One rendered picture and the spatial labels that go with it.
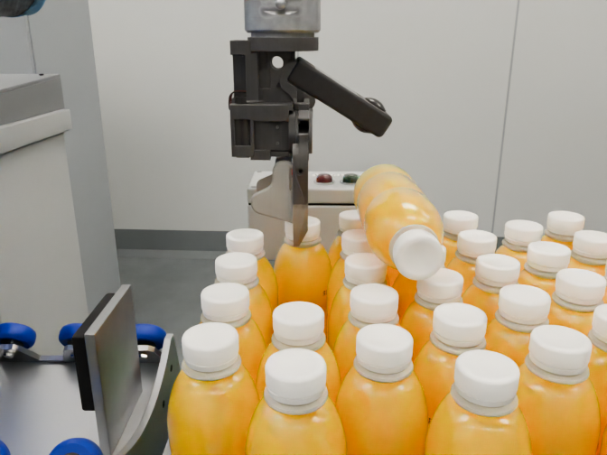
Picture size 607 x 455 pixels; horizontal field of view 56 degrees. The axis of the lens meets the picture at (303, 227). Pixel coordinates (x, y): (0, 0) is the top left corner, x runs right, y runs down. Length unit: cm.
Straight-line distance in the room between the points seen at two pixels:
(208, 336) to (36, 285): 75
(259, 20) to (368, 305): 28
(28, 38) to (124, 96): 132
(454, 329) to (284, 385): 14
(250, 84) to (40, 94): 62
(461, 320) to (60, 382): 44
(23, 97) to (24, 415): 60
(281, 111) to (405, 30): 270
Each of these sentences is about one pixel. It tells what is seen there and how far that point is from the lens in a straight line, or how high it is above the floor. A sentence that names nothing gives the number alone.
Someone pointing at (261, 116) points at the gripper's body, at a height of 121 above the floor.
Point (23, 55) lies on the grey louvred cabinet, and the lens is 224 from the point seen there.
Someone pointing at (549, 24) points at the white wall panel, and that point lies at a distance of 341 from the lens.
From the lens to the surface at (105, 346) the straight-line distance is 53.
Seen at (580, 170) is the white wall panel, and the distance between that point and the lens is 358.
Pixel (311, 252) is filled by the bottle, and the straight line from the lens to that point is 62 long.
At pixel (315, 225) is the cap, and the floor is 109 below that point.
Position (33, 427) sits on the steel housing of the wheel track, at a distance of 64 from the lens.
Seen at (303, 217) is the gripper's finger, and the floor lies 111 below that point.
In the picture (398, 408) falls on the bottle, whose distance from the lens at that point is 40.
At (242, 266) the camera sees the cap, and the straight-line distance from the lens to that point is 51.
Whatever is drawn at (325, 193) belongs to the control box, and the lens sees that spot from 73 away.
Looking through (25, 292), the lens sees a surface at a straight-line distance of 110.
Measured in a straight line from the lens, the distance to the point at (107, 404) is 55.
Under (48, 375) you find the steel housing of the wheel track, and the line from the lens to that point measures 71.
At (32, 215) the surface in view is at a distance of 110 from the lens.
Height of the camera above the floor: 129
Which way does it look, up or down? 19 degrees down
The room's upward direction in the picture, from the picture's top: straight up
